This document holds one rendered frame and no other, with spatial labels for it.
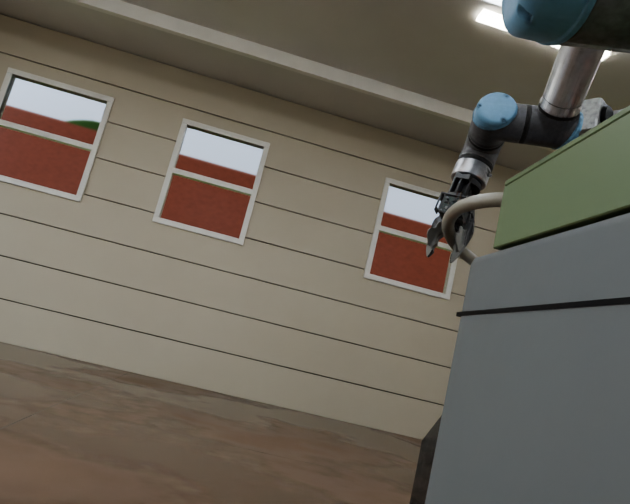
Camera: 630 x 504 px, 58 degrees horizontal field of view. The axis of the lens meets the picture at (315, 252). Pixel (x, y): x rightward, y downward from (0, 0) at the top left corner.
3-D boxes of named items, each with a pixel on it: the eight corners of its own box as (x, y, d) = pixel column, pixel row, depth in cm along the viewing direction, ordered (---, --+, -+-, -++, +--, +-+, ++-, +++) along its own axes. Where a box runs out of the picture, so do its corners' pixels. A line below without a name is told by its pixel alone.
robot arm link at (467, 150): (475, 110, 142) (469, 132, 151) (458, 151, 138) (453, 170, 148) (512, 122, 140) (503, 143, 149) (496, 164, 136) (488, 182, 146)
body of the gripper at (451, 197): (431, 211, 136) (448, 170, 139) (439, 228, 143) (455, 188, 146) (462, 217, 132) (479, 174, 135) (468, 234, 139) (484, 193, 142)
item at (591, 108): (553, 137, 256) (558, 107, 259) (587, 148, 259) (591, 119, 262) (584, 121, 236) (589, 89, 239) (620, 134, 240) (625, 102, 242)
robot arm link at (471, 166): (459, 175, 148) (496, 180, 143) (453, 190, 147) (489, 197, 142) (453, 155, 141) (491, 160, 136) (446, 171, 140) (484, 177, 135)
